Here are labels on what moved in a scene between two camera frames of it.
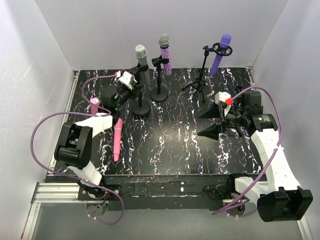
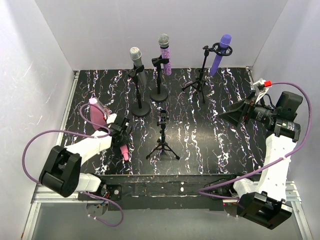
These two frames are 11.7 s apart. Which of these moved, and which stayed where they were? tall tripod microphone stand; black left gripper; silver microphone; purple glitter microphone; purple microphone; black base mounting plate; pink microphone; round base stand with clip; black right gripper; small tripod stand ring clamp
Moved: black right gripper; small tripod stand ring clamp; pink microphone; silver microphone; black left gripper
Stayed: round base stand with clip; purple microphone; purple glitter microphone; tall tripod microphone stand; black base mounting plate
